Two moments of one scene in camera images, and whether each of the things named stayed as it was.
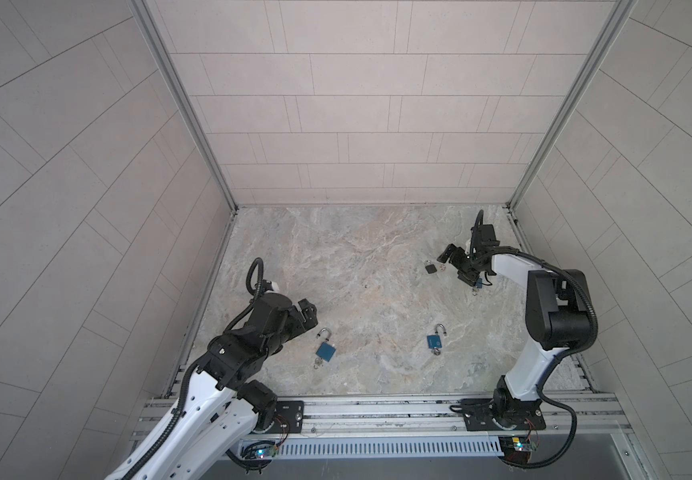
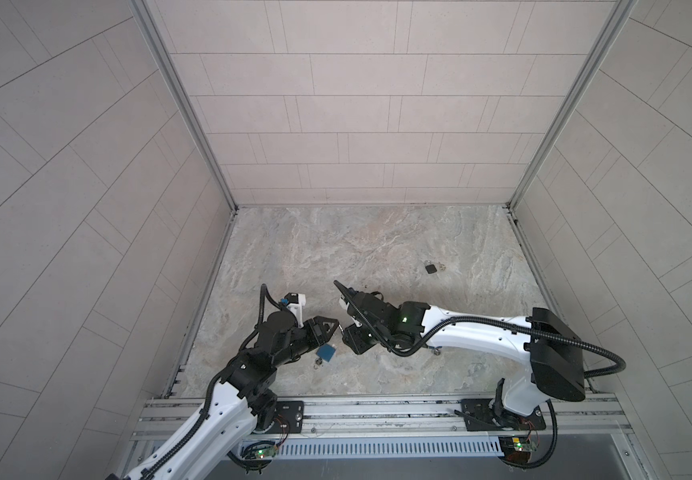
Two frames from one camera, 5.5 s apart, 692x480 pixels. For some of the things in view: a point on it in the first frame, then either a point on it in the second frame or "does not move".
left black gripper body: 294,326 -> 308,342
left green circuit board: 266,452 does not move
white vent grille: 380,447 does not move
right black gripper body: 467,264 -> 362,337
